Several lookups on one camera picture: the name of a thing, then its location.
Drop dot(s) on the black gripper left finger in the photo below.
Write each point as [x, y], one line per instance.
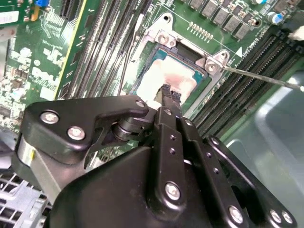
[95, 108]

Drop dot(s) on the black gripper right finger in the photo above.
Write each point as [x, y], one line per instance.
[207, 162]

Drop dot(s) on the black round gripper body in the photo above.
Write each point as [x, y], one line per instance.
[99, 202]

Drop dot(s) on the silver square CPU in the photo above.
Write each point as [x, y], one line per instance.
[185, 80]

